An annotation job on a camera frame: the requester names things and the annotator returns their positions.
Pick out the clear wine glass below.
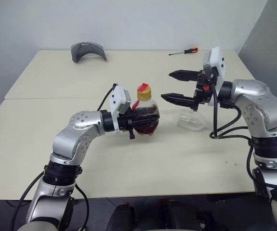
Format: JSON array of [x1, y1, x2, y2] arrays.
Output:
[[177, 107, 206, 132]]

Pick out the clear plastic bottle dark contents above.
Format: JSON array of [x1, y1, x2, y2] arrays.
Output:
[[131, 82, 161, 137]]

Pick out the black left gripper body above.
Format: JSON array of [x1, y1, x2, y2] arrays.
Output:
[[118, 108, 137, 141]]

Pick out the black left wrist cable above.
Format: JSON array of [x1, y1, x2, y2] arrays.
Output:
[[96, 83, 119, 112]]

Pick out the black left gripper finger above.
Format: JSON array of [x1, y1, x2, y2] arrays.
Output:
[[133, 115, 160, 127], [132, 108, 159, 116]]

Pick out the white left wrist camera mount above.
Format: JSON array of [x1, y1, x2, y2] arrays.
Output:
[[108, 84, 132, 132]]

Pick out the orange black handled screwdriver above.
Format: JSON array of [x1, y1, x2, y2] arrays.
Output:
[[169, 47, 198, 56]]

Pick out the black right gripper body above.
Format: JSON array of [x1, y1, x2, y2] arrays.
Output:
[[193, 69, 218, 112]]

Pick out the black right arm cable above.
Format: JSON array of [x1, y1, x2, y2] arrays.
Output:
[[209, 85, 257, 180]]

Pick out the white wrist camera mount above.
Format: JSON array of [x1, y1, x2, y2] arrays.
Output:
[[202, 46, 226, 106], [108, 84, 132, 132]]

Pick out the black left shoulder cable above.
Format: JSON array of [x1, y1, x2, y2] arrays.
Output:
[[74, 184, 90, 231], [12, 169, 46, 231]]

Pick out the yellow bottle cap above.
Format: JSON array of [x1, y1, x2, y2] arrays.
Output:
[[137, 84, 153, 101]]

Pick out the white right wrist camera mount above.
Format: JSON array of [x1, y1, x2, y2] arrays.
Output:
[[202, 46, 226, 106]]

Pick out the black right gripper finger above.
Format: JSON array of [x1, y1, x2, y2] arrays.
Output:
[[169, 69, 203, 83], [161, 92, 198, 112]]

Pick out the grey curved visor shell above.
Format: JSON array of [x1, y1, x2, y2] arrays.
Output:
[[70, 41, 108, 64]]

